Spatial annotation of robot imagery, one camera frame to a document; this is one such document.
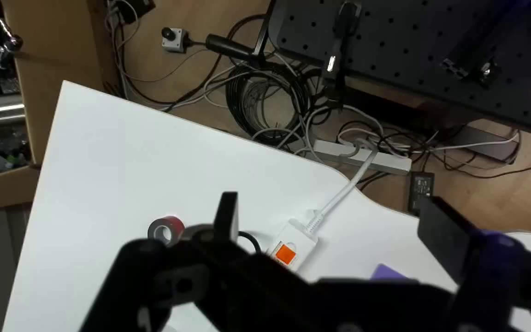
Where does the small white webcam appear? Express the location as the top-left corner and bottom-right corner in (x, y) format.
(158, 24), (188, 55)

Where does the red tape roll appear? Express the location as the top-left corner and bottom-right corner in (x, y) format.
(145, 214), (188, 247)

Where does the white power strip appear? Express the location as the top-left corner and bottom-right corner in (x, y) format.
(311, 138), (414, 175)

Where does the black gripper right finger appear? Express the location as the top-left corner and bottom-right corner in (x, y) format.
(416, 194), (531, 332)

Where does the black cable on table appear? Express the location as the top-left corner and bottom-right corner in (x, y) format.
(184, 223), (261, 255)

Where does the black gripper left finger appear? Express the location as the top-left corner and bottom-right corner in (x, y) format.
(79, 190), (317, 332)

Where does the brown wooden cabinet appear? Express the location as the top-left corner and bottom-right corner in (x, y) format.
(0, 0), (121, 170)

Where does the black perforated breadboard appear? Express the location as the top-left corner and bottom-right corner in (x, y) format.
(269, 0), (531, 138)

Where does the purple flat object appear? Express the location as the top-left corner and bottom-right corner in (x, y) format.
(368, 262), (416, 284)

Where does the coiled black cable bundle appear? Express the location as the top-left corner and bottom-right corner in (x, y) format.
(223, 63), (313, 142)

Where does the black power brick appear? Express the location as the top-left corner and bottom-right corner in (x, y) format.
(405, 172), (436, 216)

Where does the black cylindrical device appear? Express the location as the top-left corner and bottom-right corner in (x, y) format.
(204, 33), (261, 61)

